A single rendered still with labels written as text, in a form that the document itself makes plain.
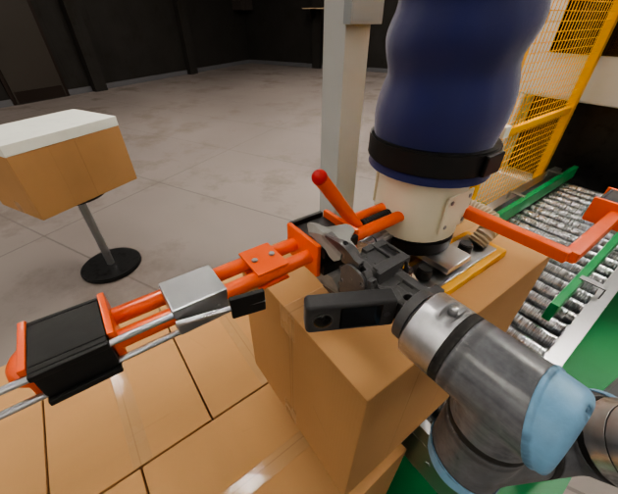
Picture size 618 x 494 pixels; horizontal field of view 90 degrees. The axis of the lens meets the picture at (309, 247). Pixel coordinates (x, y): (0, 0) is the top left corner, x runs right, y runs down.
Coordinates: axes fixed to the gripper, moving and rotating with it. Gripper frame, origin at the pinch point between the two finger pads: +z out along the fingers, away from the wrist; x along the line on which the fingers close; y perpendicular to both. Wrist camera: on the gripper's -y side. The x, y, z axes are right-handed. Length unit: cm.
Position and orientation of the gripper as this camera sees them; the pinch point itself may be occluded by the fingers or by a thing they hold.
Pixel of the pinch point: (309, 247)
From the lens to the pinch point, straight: 50.1
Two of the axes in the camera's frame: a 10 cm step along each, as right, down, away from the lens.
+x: 0.0, -8.0, -6.0
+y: 8.0, -3.6, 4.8
